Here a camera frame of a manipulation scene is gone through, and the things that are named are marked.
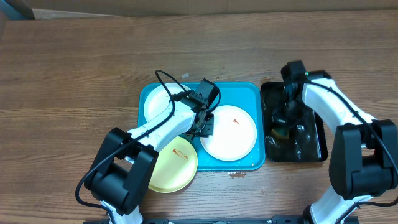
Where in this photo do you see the yellow green sponge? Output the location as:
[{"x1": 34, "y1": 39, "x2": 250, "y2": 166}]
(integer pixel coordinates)
[{"x1": 270, "y1": 128, "x2": 289, "y2": 140}]

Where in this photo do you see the white plate with red stain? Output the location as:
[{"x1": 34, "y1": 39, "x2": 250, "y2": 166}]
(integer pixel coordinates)
[{"x1": 200, "y1": 105, "x2": 257, "y2": 161}]

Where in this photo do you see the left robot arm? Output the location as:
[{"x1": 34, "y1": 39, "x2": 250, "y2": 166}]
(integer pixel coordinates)
[{"x1": 77, "y1": 88, "x2": 221, "y2": 223}]

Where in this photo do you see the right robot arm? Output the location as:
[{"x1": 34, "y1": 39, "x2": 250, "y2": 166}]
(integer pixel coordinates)
[{"x1": 272, "y1": 60, "x2": 397, "y2": 223}]

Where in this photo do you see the black rectangular water tray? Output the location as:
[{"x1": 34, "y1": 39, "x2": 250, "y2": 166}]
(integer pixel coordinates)
[{"x1": 261, "y1": 82, "x2": 328, "y2": 162}]

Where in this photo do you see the teal plastic tray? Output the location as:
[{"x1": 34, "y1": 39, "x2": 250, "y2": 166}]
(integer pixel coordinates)
[{"x1": 137, "y1": 82, "x2": 266, "y2": 172}]

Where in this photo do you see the yellow plate with stain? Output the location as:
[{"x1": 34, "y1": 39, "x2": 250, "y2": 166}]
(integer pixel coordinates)
[{"x1": 149, "y1": 136, "x2": 198, "y2": 193}]

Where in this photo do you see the white plate upper left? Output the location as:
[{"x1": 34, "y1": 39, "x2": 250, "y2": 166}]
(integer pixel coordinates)
[{"x1": 144, "y1": 83, "x2": 190, "y2": 121}]

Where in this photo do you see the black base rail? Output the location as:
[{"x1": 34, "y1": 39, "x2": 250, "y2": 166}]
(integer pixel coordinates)
[{"x1": 83, "y1": 214, "x2": 360, "y2": 224}]

